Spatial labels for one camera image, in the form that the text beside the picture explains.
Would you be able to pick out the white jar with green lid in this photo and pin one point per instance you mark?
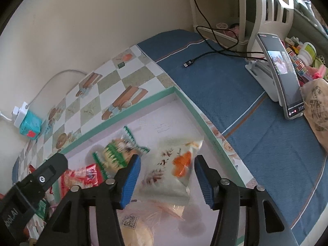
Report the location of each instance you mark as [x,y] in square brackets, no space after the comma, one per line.
[307,50]

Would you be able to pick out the shallow teal cardboard tray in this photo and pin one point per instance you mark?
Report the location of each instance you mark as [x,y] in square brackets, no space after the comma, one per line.
[158,117]

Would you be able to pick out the white switch socket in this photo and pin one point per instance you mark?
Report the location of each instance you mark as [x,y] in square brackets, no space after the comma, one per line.
[15,110]

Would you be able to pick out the brown printed paper bag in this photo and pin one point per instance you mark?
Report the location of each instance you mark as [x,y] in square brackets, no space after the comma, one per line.
[316,107]

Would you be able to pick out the white lattice plastic basket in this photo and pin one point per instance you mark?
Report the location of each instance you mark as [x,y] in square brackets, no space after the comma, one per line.
[271,27]

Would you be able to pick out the red snack packet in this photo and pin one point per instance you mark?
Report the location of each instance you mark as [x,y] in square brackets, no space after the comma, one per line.
[82,176]

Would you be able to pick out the smartphone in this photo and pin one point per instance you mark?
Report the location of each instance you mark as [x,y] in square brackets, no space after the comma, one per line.
[284,82]

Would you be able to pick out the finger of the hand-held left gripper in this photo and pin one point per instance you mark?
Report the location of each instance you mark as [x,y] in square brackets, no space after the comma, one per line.
[48,170]

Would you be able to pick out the teal toy box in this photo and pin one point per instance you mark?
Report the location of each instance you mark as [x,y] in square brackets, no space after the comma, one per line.
[32,126]

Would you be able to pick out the white shelf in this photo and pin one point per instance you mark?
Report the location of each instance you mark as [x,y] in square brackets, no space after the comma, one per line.
[242,12]

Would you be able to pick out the round bun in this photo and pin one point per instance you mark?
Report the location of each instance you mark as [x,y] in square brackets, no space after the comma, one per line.
[138,233]

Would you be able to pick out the white power adapter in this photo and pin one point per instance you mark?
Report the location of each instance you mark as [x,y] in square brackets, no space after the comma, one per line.
[21,112]

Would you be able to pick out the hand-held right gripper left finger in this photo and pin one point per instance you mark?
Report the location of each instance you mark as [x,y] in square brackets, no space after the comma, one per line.
[129,182]

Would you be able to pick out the colourful block strip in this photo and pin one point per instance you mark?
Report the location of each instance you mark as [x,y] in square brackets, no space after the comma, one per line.
[296,61]

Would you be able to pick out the white phone stand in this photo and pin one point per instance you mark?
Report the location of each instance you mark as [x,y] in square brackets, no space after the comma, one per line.
[258,69]

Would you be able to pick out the round patterned lid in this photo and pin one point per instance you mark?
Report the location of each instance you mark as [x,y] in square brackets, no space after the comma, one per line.
[221,26]

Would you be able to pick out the white packet with orange print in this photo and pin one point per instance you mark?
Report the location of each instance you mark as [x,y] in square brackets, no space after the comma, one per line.
[169,174]

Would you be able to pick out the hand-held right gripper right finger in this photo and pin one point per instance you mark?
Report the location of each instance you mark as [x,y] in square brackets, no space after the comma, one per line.
[205,184]

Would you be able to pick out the clear green-striped snack packet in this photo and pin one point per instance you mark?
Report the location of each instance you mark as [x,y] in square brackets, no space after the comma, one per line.
[115,151]

